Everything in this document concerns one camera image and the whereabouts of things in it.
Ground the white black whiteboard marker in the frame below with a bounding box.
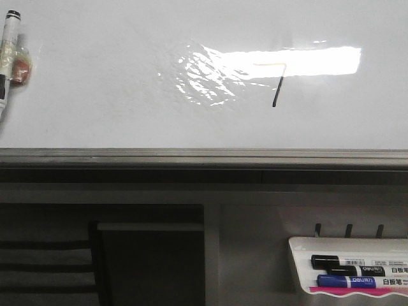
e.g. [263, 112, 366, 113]
[1, 10, 32, 117]

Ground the white whiteboard surface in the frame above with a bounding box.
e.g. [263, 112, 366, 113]
[1, 1, 407, 149]

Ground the blue capped whiteboard marker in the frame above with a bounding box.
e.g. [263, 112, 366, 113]
[317, 275, 407, 289]

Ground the black tray hook left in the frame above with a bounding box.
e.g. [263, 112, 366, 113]
[314, 223, 322, 238]

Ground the black tray hook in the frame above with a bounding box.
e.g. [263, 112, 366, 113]
[314, 223, 322, 238]
[375, 224, 384, 239]
[344, 224, 353, 238]

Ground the white plastic marker tray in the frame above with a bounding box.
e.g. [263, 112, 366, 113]
[289, 237, 407, 306]

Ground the black capped marker upper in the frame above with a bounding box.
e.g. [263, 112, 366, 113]
[310, 254, 407, 270]

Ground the black capped marker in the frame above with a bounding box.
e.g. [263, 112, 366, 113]
[326, 265, 407, 277]
[310, 254, 407, 270]

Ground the black tray hook middle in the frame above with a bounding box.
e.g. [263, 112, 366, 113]
[344, 224, 353, 238]

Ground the black tray hook right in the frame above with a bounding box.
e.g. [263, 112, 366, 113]
[375, 224, 384, 239]

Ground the black capped marker middle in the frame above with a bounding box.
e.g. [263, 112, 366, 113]
[326, 265, 407, 277]

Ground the dark slatted chair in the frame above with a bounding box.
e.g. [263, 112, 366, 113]
[1, 221, 113, 305]

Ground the grey aluminium whiteboard frame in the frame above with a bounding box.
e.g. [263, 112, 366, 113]
[1, 148, 407, 185]

